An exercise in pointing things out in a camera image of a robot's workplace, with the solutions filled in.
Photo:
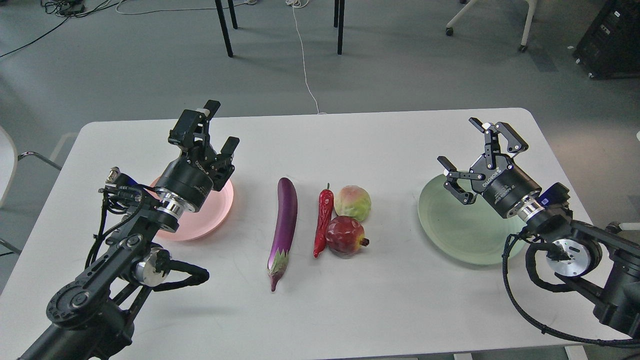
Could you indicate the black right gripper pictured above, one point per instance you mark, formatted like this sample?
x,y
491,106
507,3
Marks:
x,y
505,187

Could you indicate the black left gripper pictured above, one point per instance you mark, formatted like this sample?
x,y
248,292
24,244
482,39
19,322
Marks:
x,y
190,177

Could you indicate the purple eggplant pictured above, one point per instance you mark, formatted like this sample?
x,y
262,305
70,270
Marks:
x,y
286,223

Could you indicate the red chili pepper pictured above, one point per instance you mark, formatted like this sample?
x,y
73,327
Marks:
x,y
325,211

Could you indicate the green pink peach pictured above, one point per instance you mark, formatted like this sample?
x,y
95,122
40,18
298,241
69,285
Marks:
x,y
354,202

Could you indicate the red pomegranate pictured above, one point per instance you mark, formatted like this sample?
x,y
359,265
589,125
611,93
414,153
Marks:
x,y
346,236

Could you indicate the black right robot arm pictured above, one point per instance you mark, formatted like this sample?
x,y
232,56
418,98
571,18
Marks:
x,y
564,254

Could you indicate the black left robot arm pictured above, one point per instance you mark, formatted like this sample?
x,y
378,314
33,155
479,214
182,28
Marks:
x,y
93,315

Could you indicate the green plate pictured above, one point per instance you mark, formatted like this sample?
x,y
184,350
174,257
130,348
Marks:
x,y
473,234

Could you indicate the pink plate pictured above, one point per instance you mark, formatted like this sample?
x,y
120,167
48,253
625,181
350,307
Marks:
x,y
197,225

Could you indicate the black equipment case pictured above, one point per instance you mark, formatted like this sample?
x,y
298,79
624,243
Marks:
x,y
610,47

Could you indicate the white chair base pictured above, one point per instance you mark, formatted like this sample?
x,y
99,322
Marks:
x,y
517,19

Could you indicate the white chair at left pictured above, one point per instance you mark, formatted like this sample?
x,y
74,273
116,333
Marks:
x,y
9,158

